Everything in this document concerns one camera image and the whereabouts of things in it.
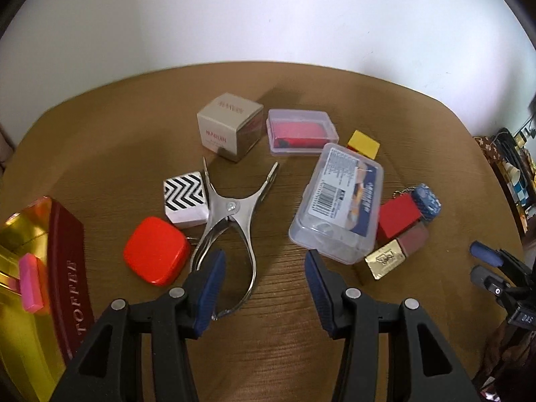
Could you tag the red rectangular block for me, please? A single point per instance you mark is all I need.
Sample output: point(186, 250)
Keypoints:
point(395, 217)

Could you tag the blue patterned tin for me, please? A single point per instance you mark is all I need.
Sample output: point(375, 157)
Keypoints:
point(426, 201)

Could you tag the pink eraser block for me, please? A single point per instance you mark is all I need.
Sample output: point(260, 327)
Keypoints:
point(29, 282)

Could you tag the clear plastic labelled box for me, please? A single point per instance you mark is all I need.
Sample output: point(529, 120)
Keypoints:
point(339, 211)

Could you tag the clear box with red item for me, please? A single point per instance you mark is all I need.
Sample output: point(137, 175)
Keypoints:
point(299, 132)

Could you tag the beige cardboard cube box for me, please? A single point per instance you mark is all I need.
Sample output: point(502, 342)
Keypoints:
point(230, 125)

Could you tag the red rounded square case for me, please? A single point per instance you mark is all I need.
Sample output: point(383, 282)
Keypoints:
point(156, 251)

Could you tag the gold toffee tin box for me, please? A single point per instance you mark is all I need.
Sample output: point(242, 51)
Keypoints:
point(46, 310)

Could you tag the gold and maroon lipstick box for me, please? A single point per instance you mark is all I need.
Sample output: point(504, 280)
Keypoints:
point(395, 253)

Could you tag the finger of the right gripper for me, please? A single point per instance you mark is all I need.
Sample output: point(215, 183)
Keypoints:
point(486, 279)
point(486, 254)

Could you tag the black white zigzag box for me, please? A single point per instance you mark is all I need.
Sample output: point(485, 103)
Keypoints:
point(184, 200)

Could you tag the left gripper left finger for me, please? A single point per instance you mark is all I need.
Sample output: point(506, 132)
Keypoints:
point(108, 365)

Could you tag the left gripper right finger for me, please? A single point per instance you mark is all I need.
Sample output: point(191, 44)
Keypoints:
point(422, 364)

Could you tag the cluttered side shelf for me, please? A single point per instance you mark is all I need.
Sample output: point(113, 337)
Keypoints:
point(514, 169)

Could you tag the yellow wooden block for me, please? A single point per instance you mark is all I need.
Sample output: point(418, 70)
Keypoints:
point(363, 145)

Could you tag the silver metal hole punch pliers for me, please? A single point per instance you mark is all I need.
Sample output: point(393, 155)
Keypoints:
point(226, 213)

